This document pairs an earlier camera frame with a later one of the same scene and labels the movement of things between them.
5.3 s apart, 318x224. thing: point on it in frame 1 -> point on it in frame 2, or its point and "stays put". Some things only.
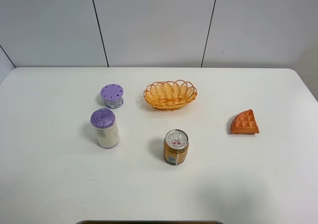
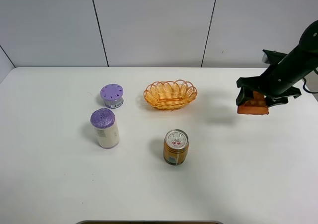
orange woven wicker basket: (168, 96) stays put
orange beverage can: (175, 149) stays put
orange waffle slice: (244, 122) -> (257, 106)
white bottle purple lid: (104, 120) stays put
